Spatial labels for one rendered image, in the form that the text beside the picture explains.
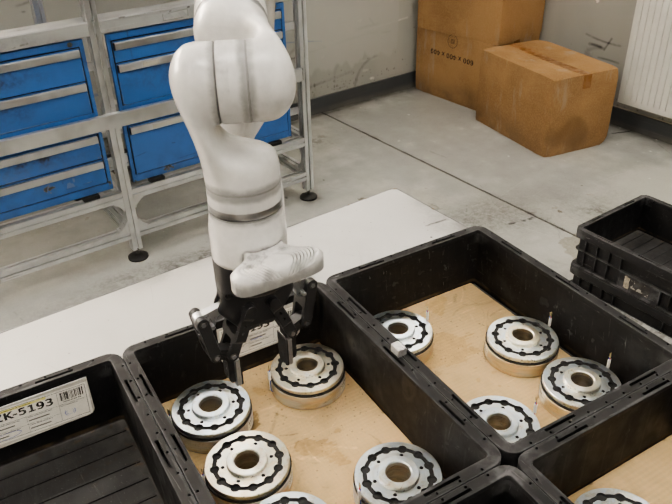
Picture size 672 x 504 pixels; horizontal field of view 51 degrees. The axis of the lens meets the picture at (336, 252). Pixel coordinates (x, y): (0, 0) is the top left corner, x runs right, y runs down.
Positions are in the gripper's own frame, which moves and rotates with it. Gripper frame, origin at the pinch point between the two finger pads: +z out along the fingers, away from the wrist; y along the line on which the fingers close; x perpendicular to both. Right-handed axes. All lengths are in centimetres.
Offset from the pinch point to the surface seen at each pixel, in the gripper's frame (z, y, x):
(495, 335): 14.6, -37.8, -2.0
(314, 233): 31, -44, -66
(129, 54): 21, -44, -195
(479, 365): 17.4, -33.8, -0.7
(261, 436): 14.5, -0.3, -2.9
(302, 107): 57, -114, -198
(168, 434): 7.4, 10.8, -2.6
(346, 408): 17.4, -13.2, -3.8
